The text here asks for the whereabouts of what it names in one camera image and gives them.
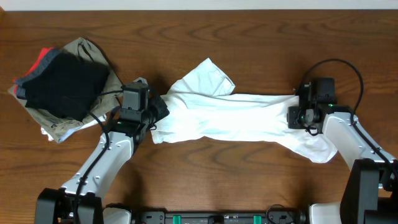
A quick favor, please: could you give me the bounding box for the white printed t-shirt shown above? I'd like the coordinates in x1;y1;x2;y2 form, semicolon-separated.
151;58;337;163

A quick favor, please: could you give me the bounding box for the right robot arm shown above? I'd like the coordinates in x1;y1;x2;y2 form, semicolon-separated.
287;79;397;223

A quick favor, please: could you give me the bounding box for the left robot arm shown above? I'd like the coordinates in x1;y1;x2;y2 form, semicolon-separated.
34;90;169;223

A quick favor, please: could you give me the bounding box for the white folded garment bottom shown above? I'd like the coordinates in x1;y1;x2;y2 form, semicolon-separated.
40;120;98;143

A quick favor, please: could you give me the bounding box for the khaki folded garment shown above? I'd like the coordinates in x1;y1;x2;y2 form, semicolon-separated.
9;38;122;142

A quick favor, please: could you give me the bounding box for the red folded garment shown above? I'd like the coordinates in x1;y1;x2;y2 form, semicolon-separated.
13;47;54;95

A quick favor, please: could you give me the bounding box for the grey blue folded garment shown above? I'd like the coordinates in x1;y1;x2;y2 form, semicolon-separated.
15;48;61;100

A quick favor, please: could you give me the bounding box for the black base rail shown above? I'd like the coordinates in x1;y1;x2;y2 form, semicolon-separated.
104;203;308;224

